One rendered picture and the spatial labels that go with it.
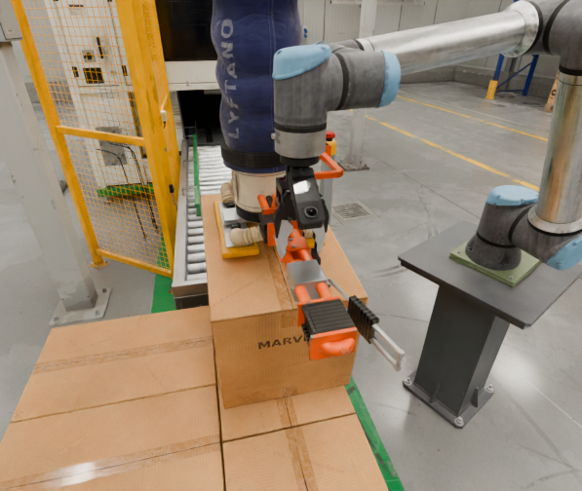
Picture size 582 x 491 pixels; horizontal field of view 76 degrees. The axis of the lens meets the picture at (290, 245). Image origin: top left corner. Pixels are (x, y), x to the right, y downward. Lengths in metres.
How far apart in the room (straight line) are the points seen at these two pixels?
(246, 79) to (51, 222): 1.65
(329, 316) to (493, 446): 1.47
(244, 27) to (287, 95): 0.34
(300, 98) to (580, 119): 0.73
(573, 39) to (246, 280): 0.91
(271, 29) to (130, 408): 1.10
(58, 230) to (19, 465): 1.34
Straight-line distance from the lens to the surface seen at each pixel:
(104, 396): 1.37
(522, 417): 2.13
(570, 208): 1.29
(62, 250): 2.43
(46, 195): 2.29
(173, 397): 1.29
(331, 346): 0.57
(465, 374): 1.80
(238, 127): 0.97
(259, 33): 0.92
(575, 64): 1.09
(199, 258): 1.89
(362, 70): 0.66
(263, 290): 0.96
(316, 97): 0.62
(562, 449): 2.12
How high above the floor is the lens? 1.54
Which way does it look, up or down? 31 degrees down
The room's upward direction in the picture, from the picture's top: straight up
